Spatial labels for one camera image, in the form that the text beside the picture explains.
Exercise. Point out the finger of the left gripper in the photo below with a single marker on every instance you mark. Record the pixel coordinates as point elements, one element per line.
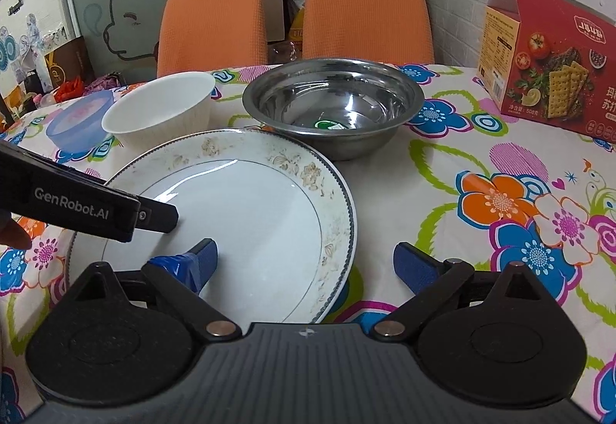
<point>156,216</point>

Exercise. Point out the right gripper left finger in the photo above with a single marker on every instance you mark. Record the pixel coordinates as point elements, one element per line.
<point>178,280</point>

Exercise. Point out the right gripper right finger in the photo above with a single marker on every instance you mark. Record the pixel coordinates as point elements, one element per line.
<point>434,285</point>

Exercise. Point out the translucent blue plastic bowl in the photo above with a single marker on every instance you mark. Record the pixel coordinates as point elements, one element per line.
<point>78,128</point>

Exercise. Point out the white plastic bowl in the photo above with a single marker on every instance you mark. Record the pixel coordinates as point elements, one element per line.
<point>162,110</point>

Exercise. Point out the white floral ceramic plate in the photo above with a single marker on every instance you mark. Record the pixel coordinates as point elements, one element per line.
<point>281,215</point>

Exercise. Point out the stainless steel bowl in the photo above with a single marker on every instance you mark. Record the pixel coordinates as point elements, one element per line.
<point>345,108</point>

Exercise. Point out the left hand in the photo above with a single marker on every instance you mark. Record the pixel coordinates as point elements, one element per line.
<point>12,234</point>

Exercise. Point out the floral tablecloth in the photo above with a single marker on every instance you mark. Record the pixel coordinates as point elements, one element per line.
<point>459,180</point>

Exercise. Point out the brown paper bag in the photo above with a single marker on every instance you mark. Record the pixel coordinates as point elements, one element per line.
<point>69,61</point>

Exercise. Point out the left orange chair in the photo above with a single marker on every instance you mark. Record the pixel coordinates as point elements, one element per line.
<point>211,34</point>

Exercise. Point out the orange chair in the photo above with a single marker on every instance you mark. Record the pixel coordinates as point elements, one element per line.
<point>390,31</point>
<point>211,34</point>

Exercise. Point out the red cracker box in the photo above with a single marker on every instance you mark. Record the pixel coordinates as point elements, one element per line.
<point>551,61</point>

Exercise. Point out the right orange chair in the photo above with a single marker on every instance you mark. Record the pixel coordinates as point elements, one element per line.
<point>390,31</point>

